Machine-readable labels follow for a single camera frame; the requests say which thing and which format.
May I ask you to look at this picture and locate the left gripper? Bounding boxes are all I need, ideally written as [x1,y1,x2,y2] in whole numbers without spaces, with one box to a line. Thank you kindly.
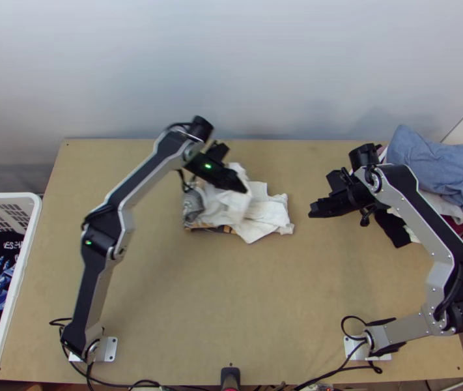
[184,152,251,195]

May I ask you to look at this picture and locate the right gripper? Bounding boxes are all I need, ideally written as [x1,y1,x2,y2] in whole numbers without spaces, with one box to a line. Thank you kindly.
[307,188,375,219]

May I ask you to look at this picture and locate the white t-shirt with orange print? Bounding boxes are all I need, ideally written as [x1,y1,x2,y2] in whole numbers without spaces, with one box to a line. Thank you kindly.
[181,162,296,245]

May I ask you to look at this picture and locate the heap of clothes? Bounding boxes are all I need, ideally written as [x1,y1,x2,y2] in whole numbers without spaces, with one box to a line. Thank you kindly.
[373,124,463,250]

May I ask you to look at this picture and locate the white laundry basket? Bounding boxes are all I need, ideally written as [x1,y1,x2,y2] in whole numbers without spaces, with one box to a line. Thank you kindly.
[0,192,43,390]

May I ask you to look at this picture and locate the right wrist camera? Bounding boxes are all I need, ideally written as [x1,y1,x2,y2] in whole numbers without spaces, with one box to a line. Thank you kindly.
[326,167,354,195]

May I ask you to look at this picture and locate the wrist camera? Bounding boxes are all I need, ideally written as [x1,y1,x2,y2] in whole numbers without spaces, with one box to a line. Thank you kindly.
[326,167,354,195]
[204,140,231,164]

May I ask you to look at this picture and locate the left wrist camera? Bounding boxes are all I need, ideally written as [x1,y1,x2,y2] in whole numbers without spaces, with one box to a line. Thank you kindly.
[204,140,231,164]

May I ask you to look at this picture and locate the black cable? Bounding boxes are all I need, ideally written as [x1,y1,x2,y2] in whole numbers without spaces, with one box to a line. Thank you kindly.
[48,317,163,391]
[339,314,384,374]
[175,167,194,193]
[292,360,384,391]

